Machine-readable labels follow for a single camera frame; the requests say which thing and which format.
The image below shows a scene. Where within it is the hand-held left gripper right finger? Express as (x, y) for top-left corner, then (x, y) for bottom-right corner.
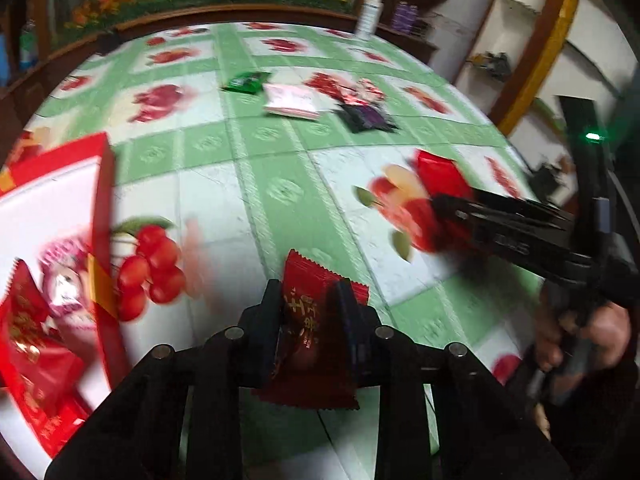
(334, 280), (573, 480)

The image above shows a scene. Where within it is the dark red snack packet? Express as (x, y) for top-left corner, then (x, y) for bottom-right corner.
(252, 249), (371, 413)

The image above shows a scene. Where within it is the beige pink snack packet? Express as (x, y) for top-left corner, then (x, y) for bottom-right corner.
(37, 237), (99, 332)

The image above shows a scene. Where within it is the green snack packet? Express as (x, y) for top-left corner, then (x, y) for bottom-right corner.
(220, 71), (271, 95)

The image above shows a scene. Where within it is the plain red snack packet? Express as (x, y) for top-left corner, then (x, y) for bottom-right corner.
(416, 150), (476, 207)

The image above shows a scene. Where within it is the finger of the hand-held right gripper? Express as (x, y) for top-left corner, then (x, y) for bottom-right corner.
(431, 194), (573, 267)
(470, 187), (577, 223)

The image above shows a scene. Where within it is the white spray bottle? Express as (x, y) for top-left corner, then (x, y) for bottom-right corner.
(354, 0), (391, 41)

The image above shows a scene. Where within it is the teal bottle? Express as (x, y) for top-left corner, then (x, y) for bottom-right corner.
(19, 19), (40, 72)

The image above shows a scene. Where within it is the red patterned snack packet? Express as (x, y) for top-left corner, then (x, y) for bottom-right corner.
(340, 79), (386, 107)

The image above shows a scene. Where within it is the purple container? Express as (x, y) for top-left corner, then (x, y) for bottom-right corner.
(390, 1), (421, 34)

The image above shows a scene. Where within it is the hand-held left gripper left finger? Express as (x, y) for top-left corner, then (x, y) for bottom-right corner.
(44, 279), (285, 480)

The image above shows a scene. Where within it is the green fruit print tablecloth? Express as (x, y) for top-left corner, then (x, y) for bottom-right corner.
(0, 21), (551, 480)

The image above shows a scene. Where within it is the red gold print snack packet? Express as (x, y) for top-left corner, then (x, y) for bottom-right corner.
(11, 360), (96, 459)

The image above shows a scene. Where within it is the pink white snack packet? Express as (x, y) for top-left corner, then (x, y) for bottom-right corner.
(262, 84), (321, 122)

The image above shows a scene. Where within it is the person's right hand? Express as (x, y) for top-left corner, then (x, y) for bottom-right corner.
(532, 287), (634, 406)

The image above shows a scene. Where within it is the wood trimmed wall shelf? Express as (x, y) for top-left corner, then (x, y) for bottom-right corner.
(450, 0), (603, 137)

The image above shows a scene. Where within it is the dark purple snack packet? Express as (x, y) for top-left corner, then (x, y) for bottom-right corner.
(337, 102), (399, 135)

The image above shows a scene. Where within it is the red gift box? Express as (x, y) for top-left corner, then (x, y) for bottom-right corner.
(0, 132), (133, 461)

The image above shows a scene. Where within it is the dark tool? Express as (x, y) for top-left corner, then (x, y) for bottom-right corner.
(467, 50), (516, 82)

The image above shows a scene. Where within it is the black device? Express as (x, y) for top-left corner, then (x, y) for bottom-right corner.
(527, 160), (569, 202)

